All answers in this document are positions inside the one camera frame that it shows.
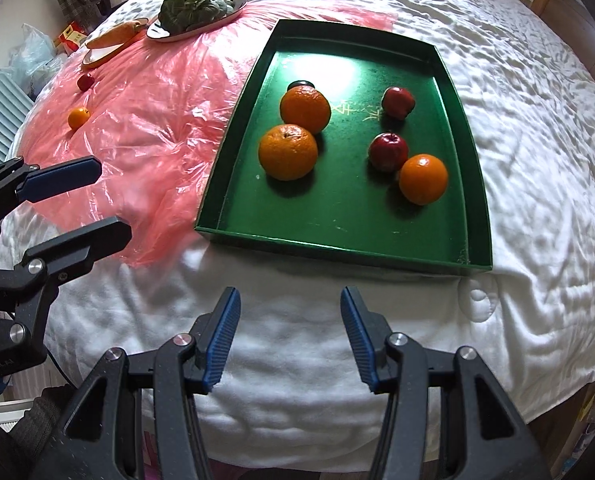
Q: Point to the dark purple plum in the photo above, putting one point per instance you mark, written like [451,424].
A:
[301,83]

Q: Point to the clear plastic bag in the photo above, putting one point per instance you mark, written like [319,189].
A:
[30,55]

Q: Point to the small red apple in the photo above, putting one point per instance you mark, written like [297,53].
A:
[85,81]

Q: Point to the green tray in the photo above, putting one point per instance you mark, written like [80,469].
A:
[347,220]

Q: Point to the orange-rimmed white plate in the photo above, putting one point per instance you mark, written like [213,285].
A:
[100,56]

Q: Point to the person's left forearm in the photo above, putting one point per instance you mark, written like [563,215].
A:
[37,417]

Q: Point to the grey round plate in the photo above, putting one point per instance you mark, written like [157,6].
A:
[202,29]

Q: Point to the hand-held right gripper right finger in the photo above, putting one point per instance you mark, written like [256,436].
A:
[360,340]

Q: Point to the yellow red snack bag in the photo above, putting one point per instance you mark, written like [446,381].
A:
[72,35]

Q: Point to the large orange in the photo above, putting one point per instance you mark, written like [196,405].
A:
[287,152]

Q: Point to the green leafy vegetable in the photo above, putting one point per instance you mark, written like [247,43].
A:
[192,7]

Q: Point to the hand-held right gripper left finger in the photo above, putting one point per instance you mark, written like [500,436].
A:
[222,340]

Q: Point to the pink plastic sheet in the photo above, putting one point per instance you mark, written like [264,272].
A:
[152,110]

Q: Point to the carrot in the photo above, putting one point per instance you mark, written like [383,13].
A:
[117,32]

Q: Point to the brown wooden panel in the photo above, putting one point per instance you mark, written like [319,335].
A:
[572,15]

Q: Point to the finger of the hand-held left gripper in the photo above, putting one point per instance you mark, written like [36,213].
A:
[60,176]
[82,242]

